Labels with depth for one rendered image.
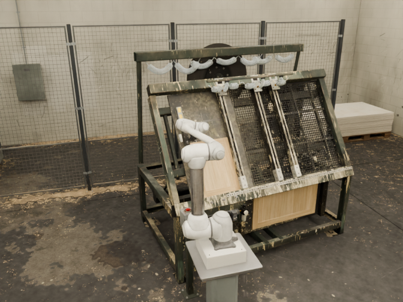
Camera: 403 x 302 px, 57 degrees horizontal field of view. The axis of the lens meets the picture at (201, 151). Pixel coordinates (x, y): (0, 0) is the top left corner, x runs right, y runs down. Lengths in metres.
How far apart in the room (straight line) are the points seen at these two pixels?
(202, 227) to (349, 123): 5.75
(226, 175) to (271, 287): 1.21
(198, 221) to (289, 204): 1.90
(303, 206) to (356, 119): 3.89
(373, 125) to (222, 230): 6.11
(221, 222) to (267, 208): 1.53
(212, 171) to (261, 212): 0.90
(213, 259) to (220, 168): 1.15
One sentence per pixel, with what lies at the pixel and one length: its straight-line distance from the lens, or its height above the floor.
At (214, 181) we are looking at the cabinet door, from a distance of 3.75.
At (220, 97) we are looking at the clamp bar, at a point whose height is 1.75.
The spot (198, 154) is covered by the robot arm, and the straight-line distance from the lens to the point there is 2.70.
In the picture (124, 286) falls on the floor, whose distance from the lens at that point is 4.10.
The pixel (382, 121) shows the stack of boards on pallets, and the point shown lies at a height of 0.39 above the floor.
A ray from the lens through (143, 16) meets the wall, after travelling 8.17.
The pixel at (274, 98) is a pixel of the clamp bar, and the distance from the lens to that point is 4.30.
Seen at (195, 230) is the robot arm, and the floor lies 1.05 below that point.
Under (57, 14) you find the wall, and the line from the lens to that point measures 8.12.
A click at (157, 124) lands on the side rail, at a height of 1.57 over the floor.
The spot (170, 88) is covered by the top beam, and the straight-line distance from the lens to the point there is 3.79.
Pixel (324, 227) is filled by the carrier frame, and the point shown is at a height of 0.17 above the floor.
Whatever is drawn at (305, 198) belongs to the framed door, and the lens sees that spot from 4.68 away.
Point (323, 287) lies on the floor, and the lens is 4.17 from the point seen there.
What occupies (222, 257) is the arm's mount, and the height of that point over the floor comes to 0.83.
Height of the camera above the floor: 2.62
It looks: 21 degrees down
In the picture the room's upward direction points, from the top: straight up
